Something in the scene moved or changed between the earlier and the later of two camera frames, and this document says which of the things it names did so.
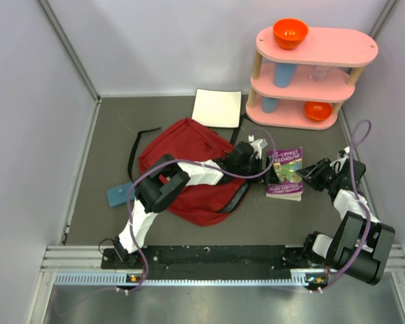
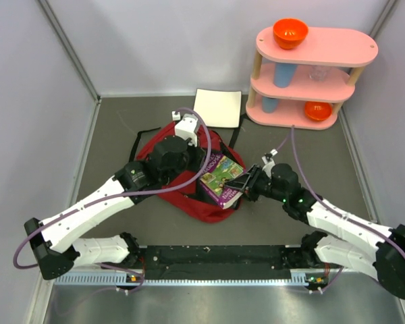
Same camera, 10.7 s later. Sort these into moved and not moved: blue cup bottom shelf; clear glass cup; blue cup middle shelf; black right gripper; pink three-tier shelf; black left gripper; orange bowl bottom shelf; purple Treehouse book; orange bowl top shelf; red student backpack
Moved: black right gripper; purple Treehouse book; red student backpack; black left gripper
Not moved: orange bowl bottom shelf; orange bowl top shelf; clear glass cup; blue cup middle shelf; blue cup bottom shelf; pink three-tier shelf
